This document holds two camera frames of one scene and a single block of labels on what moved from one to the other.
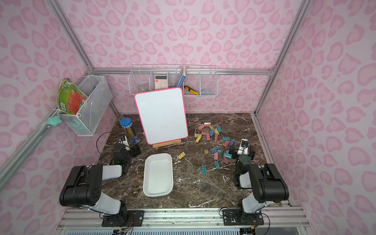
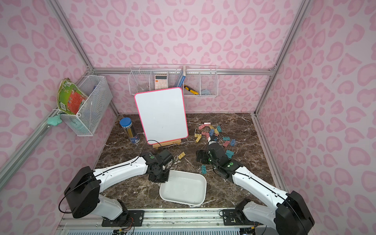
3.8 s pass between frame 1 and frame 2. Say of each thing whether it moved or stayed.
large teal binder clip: stayed
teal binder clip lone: stayed
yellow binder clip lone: stayed
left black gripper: moved
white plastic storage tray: moved
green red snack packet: stayed
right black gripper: moved
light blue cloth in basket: stayed
